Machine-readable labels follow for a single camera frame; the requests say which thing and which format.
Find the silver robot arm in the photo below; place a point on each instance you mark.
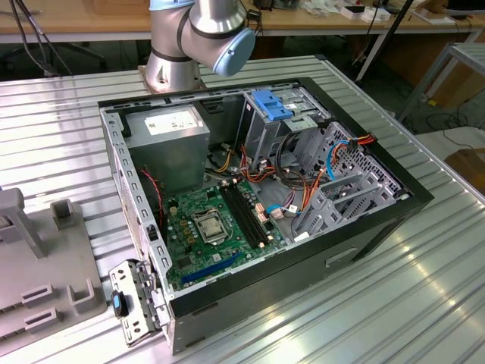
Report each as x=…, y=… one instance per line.
x=170, y=64

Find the silver disk bay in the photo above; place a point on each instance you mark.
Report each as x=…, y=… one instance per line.
x=327, y=206

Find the black RAM slot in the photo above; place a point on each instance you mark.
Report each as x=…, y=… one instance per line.
x=240, y=218
x=251, y=212

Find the silver drive cage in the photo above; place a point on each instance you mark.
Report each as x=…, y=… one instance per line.
x=261, y=140

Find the CPU socket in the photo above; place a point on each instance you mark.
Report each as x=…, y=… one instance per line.
x=210, y=228

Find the grey power supply unit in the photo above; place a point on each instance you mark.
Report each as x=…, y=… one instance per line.
x=166, y=159

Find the blue plastic drive latch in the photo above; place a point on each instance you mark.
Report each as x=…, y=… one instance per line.
x=273, y=106

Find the blue expansion slot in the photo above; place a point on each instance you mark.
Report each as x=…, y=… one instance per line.
x=212, y=268

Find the black case fan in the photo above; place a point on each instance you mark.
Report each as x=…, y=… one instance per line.
x=151, y=197

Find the green motherboard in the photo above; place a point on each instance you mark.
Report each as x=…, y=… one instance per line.
x=197, y=265

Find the black open PC case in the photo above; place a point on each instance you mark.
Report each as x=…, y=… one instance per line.
x=265, y=295

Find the grey parts rack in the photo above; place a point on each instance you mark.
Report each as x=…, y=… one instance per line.
x=57, y=258

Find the black office chair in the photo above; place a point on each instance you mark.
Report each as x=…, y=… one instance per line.
x=87, y=51

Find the brown cardboard box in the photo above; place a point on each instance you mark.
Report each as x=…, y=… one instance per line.
x=470, y=167

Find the long wooden desk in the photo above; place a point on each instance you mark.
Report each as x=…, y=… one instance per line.
x=76, y=22

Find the brown arm base plate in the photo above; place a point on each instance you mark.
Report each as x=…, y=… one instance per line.
x=200, y=82

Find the metal bracket latch blue tab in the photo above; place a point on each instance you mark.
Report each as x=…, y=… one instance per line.
x=129, y=330

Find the aluminium frame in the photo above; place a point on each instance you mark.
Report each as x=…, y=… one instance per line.
x=426, y=81

